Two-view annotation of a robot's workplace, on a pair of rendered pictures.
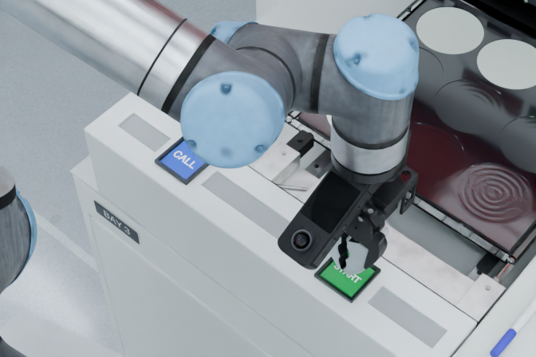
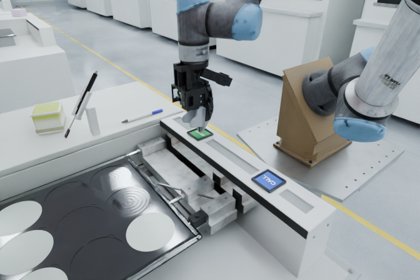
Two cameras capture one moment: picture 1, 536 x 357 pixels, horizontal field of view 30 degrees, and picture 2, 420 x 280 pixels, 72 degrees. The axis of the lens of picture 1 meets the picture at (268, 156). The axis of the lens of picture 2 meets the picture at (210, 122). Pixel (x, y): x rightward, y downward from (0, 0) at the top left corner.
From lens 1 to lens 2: 1.43 m
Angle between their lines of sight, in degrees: 99
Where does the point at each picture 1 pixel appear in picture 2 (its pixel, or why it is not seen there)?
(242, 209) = (239, 160)
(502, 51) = (19, 263)
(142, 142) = (295, 197)
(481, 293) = (147, 144)
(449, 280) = (153, 160)
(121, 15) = not seen: outside the picture
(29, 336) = (335, 189)
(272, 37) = not seen: outside the picture
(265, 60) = not seen: outside the picture
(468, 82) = (67, 241)
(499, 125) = (76, 209)
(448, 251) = not seen: hidden behind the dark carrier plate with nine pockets
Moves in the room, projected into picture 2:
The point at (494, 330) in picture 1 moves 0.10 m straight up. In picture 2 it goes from (156, 115) to (153, 86)
